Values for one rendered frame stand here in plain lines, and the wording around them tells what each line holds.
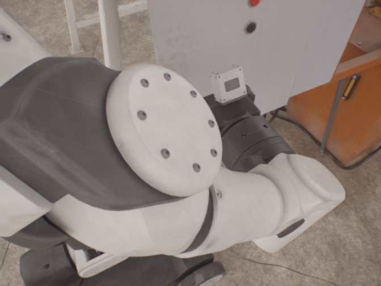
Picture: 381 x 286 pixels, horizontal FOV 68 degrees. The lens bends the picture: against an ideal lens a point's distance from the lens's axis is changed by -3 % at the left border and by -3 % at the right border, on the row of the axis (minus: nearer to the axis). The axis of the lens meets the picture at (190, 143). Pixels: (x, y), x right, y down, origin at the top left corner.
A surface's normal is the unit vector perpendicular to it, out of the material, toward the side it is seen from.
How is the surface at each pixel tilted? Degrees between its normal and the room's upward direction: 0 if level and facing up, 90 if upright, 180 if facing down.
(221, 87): 60
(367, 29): 0
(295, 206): 26
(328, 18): 90
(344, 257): 0
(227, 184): 43
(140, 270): 0
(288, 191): 12
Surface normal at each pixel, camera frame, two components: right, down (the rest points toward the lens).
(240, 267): -0.03, -0.60
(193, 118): 0.70, -0.40
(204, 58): 0.45, 0.71
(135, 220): -0.33, 0.54
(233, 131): -0.51, -0.29
